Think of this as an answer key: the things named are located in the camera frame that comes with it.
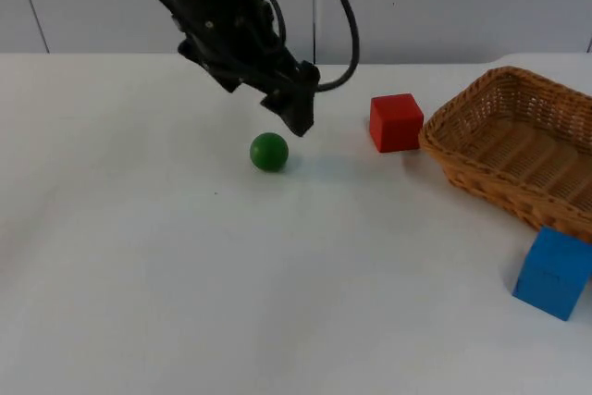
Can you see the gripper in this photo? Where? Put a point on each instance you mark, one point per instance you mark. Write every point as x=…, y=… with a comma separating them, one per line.
x=231, y=39

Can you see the red cube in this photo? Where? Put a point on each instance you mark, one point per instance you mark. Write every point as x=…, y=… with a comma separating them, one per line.
x=395, y=124

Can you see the blue cube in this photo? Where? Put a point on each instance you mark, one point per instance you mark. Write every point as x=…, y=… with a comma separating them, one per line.
x=552, y=270

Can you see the green ball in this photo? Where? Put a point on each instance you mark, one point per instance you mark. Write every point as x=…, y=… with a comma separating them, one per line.
x=269, y=152

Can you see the pale brown wicker basket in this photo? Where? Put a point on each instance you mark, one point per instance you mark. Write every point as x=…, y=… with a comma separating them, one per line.
x=509, y=154

